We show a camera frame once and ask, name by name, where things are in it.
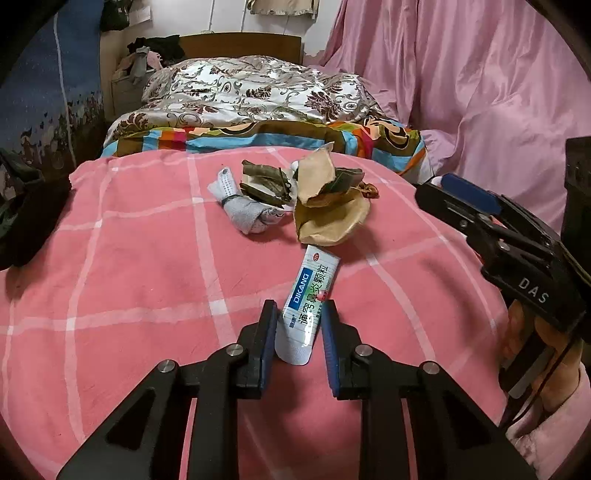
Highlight blue wall poster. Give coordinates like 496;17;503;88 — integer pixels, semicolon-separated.
0;0;108;186

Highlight curled brown paper piece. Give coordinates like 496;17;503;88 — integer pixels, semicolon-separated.
294;143;341;205

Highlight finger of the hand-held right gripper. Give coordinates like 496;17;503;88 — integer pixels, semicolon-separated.
414;182;497;237
431;174;505;216

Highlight pink curtain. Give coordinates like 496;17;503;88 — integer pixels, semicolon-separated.
318;0;591;237

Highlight dark hanging bag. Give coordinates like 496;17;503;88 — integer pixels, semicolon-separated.
98;0;139;33

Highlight blue and white medicine sachet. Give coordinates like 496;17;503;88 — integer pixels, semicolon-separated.
274;244;341;367

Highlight pink grey garment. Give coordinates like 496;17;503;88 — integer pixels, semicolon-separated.
121;46;162;85

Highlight person's right hand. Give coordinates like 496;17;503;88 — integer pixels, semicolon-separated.
500;302;586;416

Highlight beige nightstand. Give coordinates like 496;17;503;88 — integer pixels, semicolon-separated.
110;50;163;123

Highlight beige hanging garment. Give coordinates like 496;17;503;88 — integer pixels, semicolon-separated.
246;0;321;18

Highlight person's right forearm pink sleeve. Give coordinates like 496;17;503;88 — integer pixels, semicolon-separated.
505;369;591;480

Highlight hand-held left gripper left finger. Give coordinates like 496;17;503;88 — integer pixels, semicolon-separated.
55;299;279;480

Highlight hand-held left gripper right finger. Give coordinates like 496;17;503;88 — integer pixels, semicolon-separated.
320;299;539;480

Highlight white grey sock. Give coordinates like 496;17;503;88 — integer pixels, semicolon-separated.
206;167;296;237

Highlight colourful striped blanket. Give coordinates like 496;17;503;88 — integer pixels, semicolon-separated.
102;115;428;180

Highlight floral satin quilt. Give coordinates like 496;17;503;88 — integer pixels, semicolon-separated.
104;55;385;140

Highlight black clothes pile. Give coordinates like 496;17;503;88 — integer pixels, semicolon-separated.
127;35;186;66

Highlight wooden headboard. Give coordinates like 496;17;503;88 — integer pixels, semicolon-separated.
178;33;304;65

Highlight green leaf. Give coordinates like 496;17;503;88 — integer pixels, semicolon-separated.
323;168;366;202

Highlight bundle of dried green leaves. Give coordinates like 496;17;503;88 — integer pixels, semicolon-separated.
239;159;296;209

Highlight pink plaid blanket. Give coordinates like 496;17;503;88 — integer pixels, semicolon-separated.
0;146;509;480

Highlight large brown paper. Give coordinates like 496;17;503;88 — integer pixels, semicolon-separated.
294;187;371;247

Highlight dark cloth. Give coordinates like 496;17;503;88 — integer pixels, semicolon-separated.
0;148;73;269

